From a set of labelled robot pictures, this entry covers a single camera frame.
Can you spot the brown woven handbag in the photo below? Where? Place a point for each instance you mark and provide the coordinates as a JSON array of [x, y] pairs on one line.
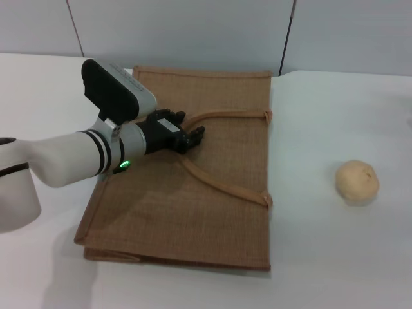
[[212, 193]]

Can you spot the round egg yolk pastry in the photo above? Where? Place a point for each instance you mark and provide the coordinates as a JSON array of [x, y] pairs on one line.
[[356, 181]]

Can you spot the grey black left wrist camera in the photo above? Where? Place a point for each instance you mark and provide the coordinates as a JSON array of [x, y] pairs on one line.
[[112, 93]]

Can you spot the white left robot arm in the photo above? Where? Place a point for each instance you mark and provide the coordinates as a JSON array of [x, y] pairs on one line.
[[64, 161]]

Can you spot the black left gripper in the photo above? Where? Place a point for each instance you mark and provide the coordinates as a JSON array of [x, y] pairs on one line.
[[159, 133]]

